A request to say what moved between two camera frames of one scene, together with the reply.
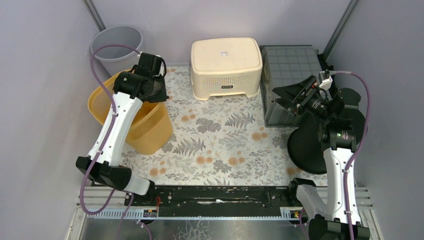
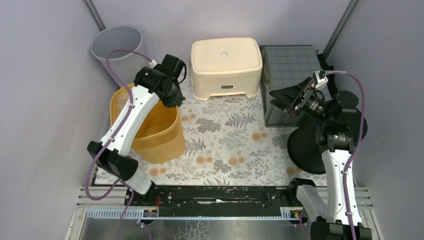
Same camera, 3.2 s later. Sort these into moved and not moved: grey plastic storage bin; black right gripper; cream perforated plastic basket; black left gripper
Moved: black left gripper
Not moved: black right gripper; cream perforated plastic basket; grey plastic storage bin
